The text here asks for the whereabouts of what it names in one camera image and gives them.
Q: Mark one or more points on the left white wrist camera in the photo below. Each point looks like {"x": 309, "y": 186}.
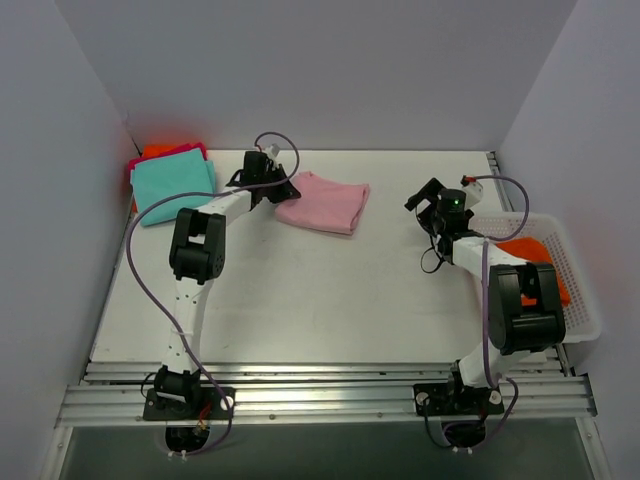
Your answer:
{"x": 271, "y": 151}

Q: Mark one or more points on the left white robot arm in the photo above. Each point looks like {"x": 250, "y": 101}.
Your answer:
{"x": 197, "y": 257}

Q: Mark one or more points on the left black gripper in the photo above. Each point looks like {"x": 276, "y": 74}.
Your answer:
{"x": 279, "y": 188}

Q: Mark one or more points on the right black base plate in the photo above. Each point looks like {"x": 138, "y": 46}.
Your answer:
{"x": 439, "y": 399}

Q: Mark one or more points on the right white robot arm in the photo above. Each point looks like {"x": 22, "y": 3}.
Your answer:
{"x": 521, "y": 307}

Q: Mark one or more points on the orange t shirt in basket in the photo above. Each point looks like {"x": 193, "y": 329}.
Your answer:
{"x": 530, "y": 249}

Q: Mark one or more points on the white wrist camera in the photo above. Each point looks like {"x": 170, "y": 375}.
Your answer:
{"x": 473, "y": 191}
{"x": 271, "y": 151}

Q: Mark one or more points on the aluminium mounting rail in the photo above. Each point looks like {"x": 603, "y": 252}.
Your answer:
{"x": 109, "y": 393}

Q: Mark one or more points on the pink t shirt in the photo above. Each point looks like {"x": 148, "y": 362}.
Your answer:
{"x": 324, "y": 205}

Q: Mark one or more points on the folded magenta t shirt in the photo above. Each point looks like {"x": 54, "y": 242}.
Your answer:
{"x": 186, "y": 147}

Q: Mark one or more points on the folded teal t shirt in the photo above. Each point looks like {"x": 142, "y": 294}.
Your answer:
{"x": 158, "y": 179}

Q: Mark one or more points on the white plastic basket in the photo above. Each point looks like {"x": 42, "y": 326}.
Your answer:
{"x": 583, "y": 323}

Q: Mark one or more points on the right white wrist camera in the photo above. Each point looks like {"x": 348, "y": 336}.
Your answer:
{"x": 473, "y": 191}

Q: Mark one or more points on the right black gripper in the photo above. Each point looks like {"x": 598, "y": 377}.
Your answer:
{"x": 426, "y": 198}

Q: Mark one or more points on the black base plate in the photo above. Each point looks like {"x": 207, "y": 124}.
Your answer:
{"x": 209, "y": 406}
{"x": 439, "y": 399}

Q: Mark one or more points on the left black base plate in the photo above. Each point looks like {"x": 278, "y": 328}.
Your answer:
{"x": 209, "y": 406}

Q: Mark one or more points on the folded orange t shirt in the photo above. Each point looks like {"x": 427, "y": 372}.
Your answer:
{"x": 150, "y": 152}

